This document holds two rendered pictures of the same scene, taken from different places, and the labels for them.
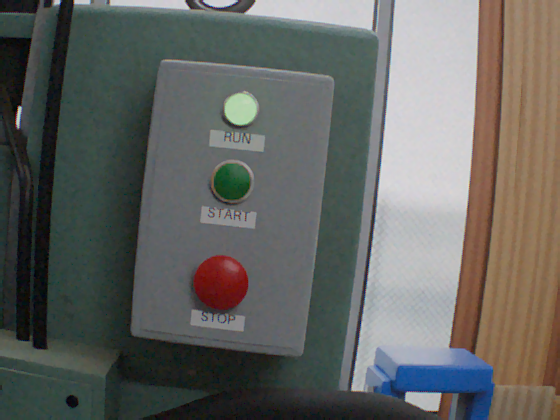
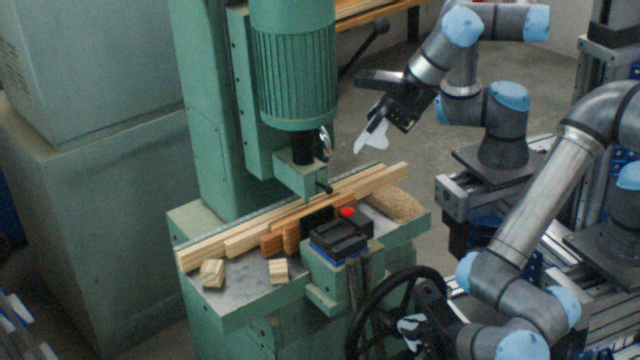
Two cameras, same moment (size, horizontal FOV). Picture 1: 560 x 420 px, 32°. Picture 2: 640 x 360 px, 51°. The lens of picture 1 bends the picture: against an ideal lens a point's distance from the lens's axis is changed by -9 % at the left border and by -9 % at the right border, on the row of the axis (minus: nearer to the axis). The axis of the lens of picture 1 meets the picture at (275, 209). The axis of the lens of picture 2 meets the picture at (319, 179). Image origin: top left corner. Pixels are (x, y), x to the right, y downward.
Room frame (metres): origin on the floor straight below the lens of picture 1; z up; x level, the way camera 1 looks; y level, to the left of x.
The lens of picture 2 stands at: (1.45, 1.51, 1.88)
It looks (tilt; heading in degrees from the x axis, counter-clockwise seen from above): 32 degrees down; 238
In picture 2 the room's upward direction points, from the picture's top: 3 degrees counter-clockwise
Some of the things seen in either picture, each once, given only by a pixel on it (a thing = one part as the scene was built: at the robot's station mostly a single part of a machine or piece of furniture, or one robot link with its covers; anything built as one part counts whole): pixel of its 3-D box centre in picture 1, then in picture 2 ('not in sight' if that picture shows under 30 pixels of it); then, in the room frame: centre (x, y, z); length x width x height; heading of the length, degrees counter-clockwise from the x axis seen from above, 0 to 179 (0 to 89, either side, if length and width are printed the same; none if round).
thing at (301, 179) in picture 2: not in sight; (300, 173); (0.75, 0.33, 1.03); 0.14 x 0.07 x 0.09; 91
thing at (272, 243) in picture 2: not in sight; (304, 229); (0.80, 0.40, 0.92); 0.23 x 0.02 x 0.05; 1
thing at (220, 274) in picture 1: (221, 282); not in sight; (0.58, 0.02, 1.36); 0.03 x 0.01 x 0.03; 91
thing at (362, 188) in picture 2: not in sight; (322, 206); (0.70, 0.35, 0.92); 0.55 x 0.02 x 0.04; 1
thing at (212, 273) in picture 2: not in sight; (212, 272); (1.04, 0.41, 0.92); 0.05 x 0.04 x 0.04; 49
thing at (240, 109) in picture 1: (240, 109); not in sight; (0.58, 0.03, 1.46); 0.02 x 0.01 x 0.02; 91
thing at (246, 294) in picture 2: not in sight; (321, 256); (0.78, 0.46, 0.87); 0.61 x 0.30 x 0.06; 1
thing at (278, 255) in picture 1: (230, 206); not in sight; (0.62, 0.03, 1.40); 0.10 x 0.06 x 0.16; 91
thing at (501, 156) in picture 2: not in sight; (504, 143); (0.05, 0.35, 0.87); 0.15 x 0.15 x 0.10
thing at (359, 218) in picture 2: not in sight; (344, 233); (0.78, 0.54, 0.99); 0.13 x 0.11 x 0.06; 1
